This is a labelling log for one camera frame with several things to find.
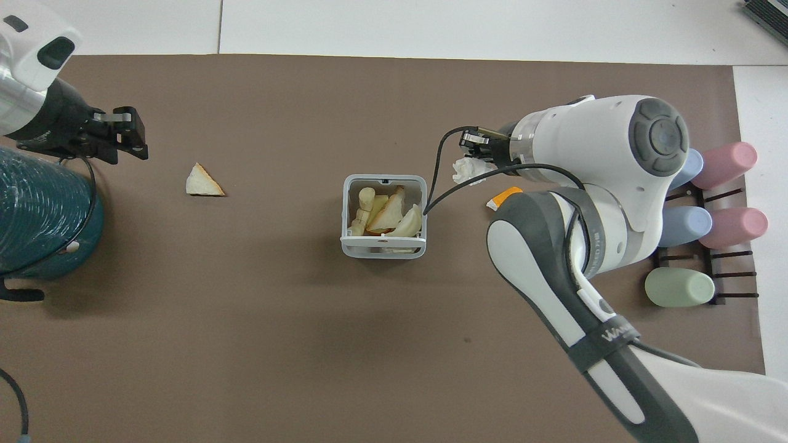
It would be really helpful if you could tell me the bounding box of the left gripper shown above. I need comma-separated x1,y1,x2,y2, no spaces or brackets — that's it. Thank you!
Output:
17,78,150,165

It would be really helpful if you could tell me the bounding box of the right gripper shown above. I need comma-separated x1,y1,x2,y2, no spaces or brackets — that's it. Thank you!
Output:
459,122,518,169

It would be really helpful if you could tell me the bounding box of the crumpled white tissue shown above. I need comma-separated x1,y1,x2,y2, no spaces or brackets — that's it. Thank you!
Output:
452,157,497,186

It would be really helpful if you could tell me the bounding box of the triangular bread slice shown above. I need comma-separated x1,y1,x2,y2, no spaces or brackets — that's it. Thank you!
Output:
185,162,227,198

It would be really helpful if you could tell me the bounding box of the pale curved food wedge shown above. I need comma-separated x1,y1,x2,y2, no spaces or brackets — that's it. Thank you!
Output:
384,204,425,239

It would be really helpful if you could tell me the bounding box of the toasted bread slice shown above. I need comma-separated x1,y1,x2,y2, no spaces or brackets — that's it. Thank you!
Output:
366,186,408,235

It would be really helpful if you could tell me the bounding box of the beige jointed wooden piece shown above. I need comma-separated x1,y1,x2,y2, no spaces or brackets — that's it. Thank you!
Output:
348,187,377,237

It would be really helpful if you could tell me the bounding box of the grey plastic basket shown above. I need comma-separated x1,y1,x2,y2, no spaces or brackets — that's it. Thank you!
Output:
340,174,428,260

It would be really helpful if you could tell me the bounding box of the blue plastic cup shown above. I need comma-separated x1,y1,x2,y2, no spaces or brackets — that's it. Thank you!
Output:
657,206,714,249
667,148,704,191

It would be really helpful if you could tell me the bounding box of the green plastic cup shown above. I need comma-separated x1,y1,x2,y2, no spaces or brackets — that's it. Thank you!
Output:
644,267,716,309

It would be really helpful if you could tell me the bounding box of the pink plastic cup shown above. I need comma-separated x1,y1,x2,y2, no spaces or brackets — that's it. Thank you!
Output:
698,207,769,250
691,142,758,190

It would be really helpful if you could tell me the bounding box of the black cup rack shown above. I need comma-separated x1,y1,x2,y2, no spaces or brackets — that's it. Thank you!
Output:
651,185,760,306

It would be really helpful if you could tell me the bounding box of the grey ribbed device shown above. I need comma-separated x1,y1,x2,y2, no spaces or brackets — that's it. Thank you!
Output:
741,0,788,39

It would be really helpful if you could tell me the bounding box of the black cable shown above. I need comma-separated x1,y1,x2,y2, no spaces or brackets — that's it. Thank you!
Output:
58,156,98,254
0,367,31,443
422,126,587,217

